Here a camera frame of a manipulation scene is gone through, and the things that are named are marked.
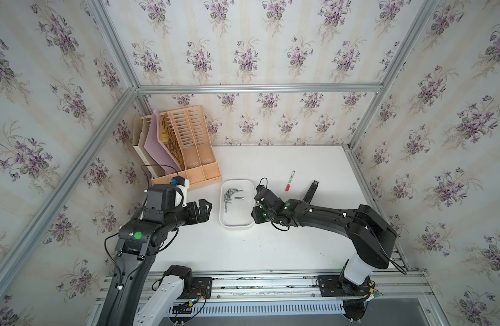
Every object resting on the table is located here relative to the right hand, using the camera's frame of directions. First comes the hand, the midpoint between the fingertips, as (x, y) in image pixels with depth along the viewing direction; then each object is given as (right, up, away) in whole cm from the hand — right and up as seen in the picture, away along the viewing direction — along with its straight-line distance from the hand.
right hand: (255, 214), depth 86 cm
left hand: (-18, +8, -20) cm, 28 cm away
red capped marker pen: (+17, +10, +15) cm, 25 cm away
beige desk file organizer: (-38, +38, +24) cm, 59 cm away
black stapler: (+27, +8, +11) cm, 31 cm away
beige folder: (-49, +36, -2) cm, 61 cm away
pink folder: (-43, +27, -2) cm, 51 cm away
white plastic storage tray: (-9, +4, +10) cm, 14 cm away
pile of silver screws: (-14, +6, +12) cm, 19 cm away
